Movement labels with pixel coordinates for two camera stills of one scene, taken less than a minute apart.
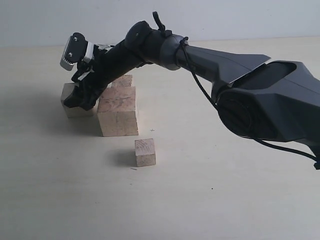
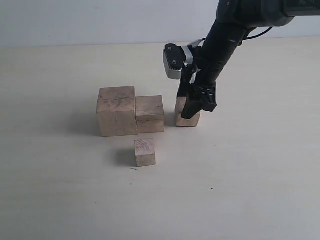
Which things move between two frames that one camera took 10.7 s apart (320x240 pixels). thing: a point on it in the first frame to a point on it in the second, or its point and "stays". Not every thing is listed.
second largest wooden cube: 67,90 to 149,114
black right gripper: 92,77 to 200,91
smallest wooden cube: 145,152 stays
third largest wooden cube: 124,81 to 181,121
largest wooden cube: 117,111 stays
